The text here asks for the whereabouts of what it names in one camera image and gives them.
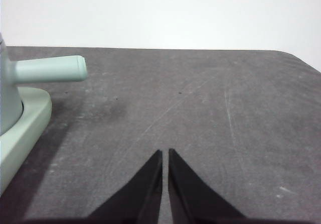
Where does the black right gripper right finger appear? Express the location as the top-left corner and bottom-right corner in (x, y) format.
(168, 148), (311, 224)

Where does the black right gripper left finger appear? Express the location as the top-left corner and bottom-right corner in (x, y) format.
(24, 149), (164, 224)

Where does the green breakfast machine base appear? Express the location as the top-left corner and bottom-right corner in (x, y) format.
(0, 87), (53, 197)

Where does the green pot with side handle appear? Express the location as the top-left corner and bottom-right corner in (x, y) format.
(0, 32), (88, 137)

